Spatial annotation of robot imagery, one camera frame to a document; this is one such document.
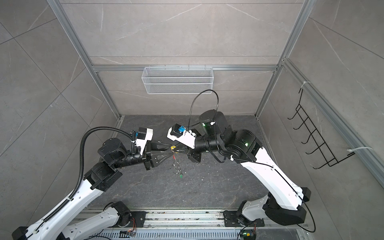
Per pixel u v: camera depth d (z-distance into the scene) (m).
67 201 0.41
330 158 0.59
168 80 1.00
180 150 0.51
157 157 0.51
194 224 0.73
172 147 0.51
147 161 0.48
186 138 0.42
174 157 0.53
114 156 0.45
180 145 0.50
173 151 0.52
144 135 0.46
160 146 0.56
